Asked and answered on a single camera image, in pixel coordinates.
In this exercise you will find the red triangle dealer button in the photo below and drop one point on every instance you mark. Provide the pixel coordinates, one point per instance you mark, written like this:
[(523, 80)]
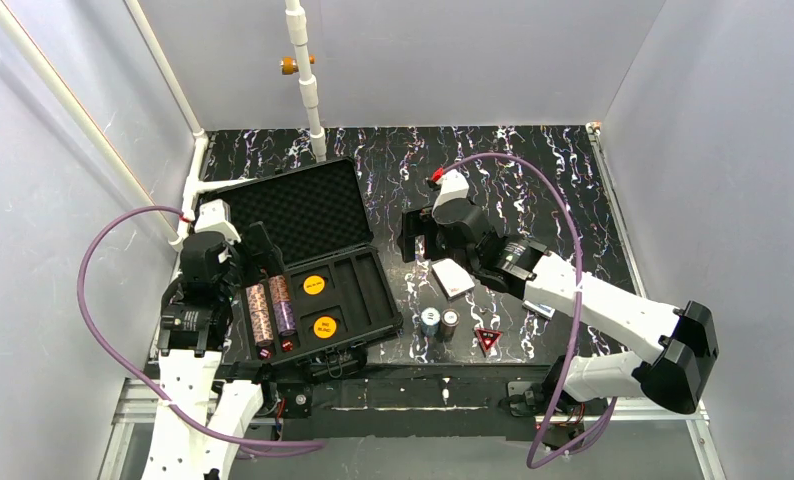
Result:
[(487, 339)]

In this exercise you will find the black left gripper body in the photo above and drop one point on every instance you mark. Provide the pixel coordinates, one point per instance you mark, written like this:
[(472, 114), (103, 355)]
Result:
[(248, 250)]

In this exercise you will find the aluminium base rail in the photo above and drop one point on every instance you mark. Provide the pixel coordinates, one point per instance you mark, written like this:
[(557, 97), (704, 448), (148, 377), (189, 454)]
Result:
[(137, 404)]

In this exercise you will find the white pvc pole with orange knob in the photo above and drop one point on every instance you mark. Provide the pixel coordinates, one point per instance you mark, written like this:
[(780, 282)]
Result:
[(296, 21)]

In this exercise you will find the blue poker chip stack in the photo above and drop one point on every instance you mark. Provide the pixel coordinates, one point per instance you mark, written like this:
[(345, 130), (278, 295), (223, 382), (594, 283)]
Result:
[(430, 319)]

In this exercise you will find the red playing card deck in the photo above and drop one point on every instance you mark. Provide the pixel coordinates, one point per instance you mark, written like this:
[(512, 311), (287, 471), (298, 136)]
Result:
[(454, 280)]

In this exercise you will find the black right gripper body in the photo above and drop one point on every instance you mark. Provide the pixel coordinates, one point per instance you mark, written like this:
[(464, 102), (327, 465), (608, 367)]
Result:
[(421, 234)]

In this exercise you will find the yellow small blind button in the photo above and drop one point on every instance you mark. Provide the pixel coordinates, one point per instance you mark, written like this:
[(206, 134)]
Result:
[(314, 285)]

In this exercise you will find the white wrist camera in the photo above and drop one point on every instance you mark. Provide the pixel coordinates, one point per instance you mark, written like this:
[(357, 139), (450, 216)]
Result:
[(452, 185), (215, 216)]

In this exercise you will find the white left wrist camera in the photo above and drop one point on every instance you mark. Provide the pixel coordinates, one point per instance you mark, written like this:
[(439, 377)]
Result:
[(215, 216)]

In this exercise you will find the white-blue chip stack in case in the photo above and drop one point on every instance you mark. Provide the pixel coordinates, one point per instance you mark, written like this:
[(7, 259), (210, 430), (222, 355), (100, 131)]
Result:
[(259, 313)]

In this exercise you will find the white pvc frame pipe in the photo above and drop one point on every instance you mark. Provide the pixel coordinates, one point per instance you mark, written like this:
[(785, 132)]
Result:
[(47, 72)]

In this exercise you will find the brown poker chip stack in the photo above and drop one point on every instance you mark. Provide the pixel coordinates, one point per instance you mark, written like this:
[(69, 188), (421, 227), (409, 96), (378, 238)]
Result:
[(448, 324)]

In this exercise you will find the yellow big blind button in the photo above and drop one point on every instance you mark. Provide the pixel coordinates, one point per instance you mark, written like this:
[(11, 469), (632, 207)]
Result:
[(325, 327)]

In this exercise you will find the orange-purple chip stack in case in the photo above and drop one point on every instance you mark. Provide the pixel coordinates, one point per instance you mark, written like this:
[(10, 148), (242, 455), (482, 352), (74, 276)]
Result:
[(283, 310)]

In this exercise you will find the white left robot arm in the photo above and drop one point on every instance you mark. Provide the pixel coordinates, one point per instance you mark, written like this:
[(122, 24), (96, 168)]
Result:
[(190, 440)]

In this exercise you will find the black foam-lined poker case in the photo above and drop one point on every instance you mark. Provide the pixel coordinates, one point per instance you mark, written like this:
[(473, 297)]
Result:
[(317, 217)]

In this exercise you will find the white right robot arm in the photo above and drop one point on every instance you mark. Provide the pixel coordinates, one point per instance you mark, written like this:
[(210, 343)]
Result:
[(671, 351)]

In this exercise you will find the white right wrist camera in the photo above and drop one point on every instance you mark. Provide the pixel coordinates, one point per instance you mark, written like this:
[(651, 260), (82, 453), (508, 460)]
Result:
[(452, 185)]

